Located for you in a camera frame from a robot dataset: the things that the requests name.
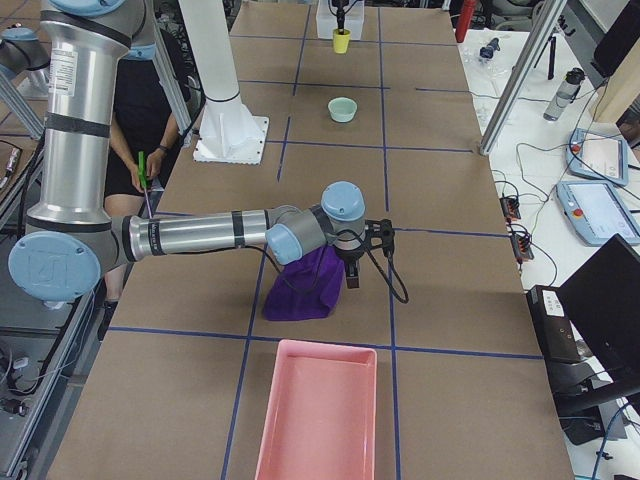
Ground near teach pendant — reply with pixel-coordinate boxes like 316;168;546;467
555;180;639;246

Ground folded blue umbrella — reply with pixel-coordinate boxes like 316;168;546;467
479;37;500;61

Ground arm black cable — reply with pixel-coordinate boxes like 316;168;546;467
248;227;410;305

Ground red cylinder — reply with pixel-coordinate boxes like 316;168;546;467
455;0;476;43

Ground clear plastic bin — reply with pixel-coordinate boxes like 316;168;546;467
316;0;365;40

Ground seated person in black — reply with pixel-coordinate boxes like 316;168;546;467
97;29;182;341

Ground far teach pendant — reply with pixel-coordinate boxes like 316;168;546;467
566;128;630;187

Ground yellow paper cup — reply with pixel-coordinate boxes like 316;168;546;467
332;28;351;55

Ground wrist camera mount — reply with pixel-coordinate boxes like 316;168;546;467
365;219;395;260

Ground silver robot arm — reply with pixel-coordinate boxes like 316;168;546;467
8;1;367;302

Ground purple microfiber cloth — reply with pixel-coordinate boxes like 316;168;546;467
262;246;344;321

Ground pink plastic tray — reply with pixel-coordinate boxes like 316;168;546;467
255;339;377;479

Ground teach pendant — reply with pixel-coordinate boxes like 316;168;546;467
566;128;630;187
555;180;639;246

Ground light green bowl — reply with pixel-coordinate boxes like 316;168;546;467
327;97;358;123

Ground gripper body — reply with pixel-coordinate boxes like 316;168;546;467
333;234;364;264
329;0;350;17

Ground black box device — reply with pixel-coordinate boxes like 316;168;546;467
526;285;586;364

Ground clear water bottle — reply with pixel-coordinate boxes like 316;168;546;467
543;67;586;121

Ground aluminium frame post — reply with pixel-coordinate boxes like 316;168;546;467
479;0;567;156

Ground black monitor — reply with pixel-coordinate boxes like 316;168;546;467
557;234;639;380

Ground green handled tool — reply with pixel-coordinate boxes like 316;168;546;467
137;151;150;192

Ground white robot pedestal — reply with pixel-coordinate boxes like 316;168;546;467
179;0;269;165

